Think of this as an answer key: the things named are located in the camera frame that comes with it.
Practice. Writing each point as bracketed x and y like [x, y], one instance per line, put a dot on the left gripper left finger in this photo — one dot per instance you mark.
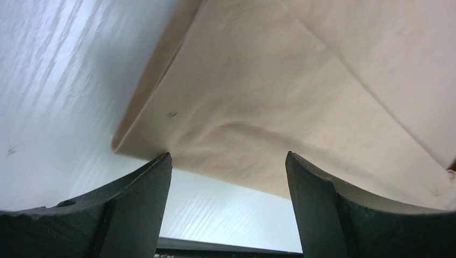
[120, 219]

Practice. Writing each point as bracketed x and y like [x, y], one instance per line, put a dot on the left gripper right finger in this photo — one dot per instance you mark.
[338, 219]

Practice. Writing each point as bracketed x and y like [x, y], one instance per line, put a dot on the beige t shirt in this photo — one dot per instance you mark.
[365, 90]

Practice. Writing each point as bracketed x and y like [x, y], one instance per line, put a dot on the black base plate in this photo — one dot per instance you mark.
[168, 247]

